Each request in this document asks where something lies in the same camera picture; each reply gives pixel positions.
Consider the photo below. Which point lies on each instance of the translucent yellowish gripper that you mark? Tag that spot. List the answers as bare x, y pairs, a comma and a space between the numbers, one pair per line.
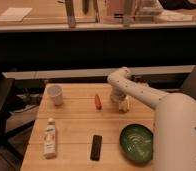
123, 105

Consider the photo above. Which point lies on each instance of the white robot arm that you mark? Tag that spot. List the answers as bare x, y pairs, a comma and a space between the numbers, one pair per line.
174, 141

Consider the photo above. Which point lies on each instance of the orange carrot toy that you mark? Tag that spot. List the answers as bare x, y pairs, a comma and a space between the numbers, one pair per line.
98, 103

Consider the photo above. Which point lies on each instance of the green plate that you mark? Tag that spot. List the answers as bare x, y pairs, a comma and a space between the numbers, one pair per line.
136, 143

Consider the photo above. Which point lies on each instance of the black rectangular remote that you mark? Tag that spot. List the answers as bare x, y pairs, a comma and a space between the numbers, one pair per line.
96, 148

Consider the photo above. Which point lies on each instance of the white lotion bottle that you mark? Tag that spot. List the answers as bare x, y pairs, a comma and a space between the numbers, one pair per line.
50, 139

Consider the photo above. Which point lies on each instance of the white paper sheet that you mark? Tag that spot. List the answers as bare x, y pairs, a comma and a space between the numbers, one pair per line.
14, 14

